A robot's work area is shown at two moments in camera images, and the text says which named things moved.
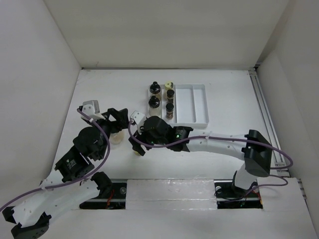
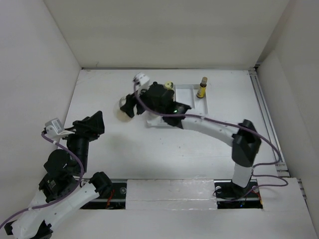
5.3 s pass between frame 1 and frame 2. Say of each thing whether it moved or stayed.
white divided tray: stayed
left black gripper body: moved
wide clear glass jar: moved
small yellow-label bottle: moved
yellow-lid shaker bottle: stayed
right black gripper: moved
